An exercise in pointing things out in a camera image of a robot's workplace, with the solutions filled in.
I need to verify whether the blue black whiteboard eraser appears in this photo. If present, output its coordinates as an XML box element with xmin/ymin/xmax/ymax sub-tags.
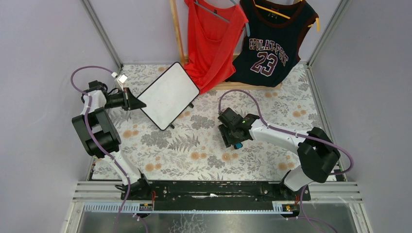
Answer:
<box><xmin>233</xmin><ymin>143</ymin><xmax>243</xmax><ymax>150</ymax></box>

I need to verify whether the white whiteboard black frame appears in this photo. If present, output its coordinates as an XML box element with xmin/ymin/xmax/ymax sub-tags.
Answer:
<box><xmin>137</xmin><ymin>62</ymin><xmax>200</xmax><ymax>131</ymax></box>

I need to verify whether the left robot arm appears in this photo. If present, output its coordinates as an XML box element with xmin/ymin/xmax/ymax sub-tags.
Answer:
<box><xmin>72</xmin><ymin>81</ymin><xmax>152</xmax><ymax>200</ymax></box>

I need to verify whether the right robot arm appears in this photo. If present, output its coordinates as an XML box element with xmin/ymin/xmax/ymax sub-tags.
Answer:
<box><xmin>218</xmin><ymin>108</ymin><xmax>341</xmax><ymax>191</ymax></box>

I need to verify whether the wooden clothes rack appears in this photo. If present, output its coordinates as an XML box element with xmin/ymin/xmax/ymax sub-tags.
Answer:
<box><xmin>169</xmin><ymin>0</ymin><xmax>282</xmax><ymax>91</ymax></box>

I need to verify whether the floral patterned table mat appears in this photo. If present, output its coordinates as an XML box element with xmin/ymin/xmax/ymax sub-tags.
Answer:
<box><xmin>110</xmin><ymin>64</ymin><xmax>322</xmax><ymax>181</ymax></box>

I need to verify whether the navy basketball jersey 23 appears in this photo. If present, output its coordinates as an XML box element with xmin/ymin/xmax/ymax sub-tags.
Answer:
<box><xmin>227</xmin><ymin>0</ymin><xmax>319</xmax><ymax>87</ymax></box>

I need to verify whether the red tank top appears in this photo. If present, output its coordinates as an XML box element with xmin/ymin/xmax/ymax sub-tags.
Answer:
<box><xmin>184</xmin><ymin>0</ymin><xmax>248</xmax><ymax>94</ymax></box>

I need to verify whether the grey clothes hanger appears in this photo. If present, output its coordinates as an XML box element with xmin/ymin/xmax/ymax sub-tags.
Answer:
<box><xmin>194</xmin><ymin>0</ymin><xmax>250</xmax><ymax>36</ymax></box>

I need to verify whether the yellow clothes hanger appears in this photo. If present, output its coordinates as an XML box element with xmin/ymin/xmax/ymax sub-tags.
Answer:
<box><xmin>253</xmin><ymin>0</ymin><xmax>321</xmax><ymax>32</ymax></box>

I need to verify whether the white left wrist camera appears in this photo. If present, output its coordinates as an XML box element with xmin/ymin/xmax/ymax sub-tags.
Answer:
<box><xmin>111</xmin><ymin>72</ymin><xmax>128</xmax><ymax>91</ymax></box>

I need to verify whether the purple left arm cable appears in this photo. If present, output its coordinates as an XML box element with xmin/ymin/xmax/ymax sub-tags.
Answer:
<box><xmin>70</xmin><ymin>66</ymin><xmax>132</xmax><ymax>233</ymax></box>

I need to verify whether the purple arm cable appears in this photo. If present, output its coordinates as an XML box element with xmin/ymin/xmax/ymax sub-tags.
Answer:
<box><xmin>218</xmin><ymin>89</ymin><xmax>355</xmax><ymax>233</ymax></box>
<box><xmin>70</xmin><ymin>66</ymin><xmax>132</xmax><ymax>233</ymax></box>

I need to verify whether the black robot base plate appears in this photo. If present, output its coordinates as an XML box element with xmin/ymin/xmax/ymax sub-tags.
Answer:
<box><xmin>139</xmin><ymin>180</ymin><xmax>311</xmax><ymax>206</ymax></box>

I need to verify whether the aluminium frame post left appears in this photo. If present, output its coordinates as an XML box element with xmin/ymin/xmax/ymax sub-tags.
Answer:
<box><xmin>80</xmin><ymin>0</ymin><xmax>123</xmax><ymax>70</ymax></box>

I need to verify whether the slotted cable duct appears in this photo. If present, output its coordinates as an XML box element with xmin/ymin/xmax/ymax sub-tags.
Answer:
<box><xmin>83</xmin><ymin>201</ymin><xmax>293</xmax><ymax>215</ymax></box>

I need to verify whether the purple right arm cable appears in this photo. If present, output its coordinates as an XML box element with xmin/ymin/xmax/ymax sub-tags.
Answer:
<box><xmin>218</xmin><ymin>89</ymin><xmax>355</xmax><ymax>233</ymax></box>

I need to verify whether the aluminium frame rail right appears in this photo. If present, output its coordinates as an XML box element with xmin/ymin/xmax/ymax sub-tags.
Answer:
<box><xmin>307</xmin><ymin>0</ymin><xmax>351</xmax><ymax>69</ymax></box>

